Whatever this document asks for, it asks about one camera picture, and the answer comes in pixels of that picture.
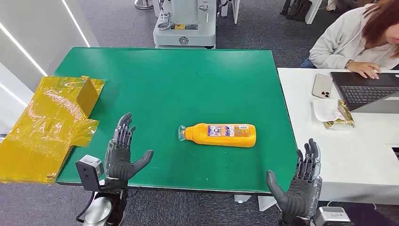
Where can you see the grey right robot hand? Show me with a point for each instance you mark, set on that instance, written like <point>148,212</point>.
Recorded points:
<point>299,196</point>

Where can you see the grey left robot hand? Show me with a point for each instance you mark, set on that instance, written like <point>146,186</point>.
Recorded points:
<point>120,162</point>

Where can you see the orange plastic bottle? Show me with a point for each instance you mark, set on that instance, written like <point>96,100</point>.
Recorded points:
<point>202,135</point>

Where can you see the grey robot base machine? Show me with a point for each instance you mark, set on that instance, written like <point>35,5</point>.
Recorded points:
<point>187,34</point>

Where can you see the white table foot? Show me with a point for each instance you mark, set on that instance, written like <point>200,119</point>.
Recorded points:
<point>242,199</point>
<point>266,202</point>

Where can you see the white desk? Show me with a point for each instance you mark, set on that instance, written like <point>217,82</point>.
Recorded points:
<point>358,156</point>

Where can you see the yellow taped cardboard box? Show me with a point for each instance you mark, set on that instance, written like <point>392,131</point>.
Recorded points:
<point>46,131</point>

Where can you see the white paper tissue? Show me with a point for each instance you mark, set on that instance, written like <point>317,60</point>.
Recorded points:
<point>325,109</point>

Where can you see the gold snack wrapper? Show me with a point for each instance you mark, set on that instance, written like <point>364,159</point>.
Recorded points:
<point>346,118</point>

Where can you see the green table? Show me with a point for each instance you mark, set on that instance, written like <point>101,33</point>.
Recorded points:
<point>187,87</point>

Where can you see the beige smartphone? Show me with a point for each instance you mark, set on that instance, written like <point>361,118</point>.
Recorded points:
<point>322,85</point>

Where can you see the dark grey laptop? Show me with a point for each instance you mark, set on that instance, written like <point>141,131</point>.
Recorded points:
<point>364,90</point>

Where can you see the person's hand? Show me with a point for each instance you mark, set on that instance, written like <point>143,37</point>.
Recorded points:
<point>364,68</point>

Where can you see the chrome stand base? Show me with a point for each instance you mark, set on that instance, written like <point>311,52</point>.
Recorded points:
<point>143,4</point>

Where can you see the person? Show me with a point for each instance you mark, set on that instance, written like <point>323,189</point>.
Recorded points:
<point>339,40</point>

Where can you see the white furniture leg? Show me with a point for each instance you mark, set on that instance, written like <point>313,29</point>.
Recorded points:
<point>313,12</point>

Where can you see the black boots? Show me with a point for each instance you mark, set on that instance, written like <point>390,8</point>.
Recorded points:
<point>296,9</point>

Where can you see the white furniture panel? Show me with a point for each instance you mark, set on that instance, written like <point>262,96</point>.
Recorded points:
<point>235,11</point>

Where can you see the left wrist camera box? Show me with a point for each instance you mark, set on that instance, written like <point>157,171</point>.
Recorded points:
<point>88,171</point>

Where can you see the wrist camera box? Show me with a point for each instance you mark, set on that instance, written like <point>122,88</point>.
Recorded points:
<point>332,216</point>
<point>88,171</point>

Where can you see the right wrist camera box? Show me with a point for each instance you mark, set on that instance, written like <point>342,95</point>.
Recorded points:
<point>332,216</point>

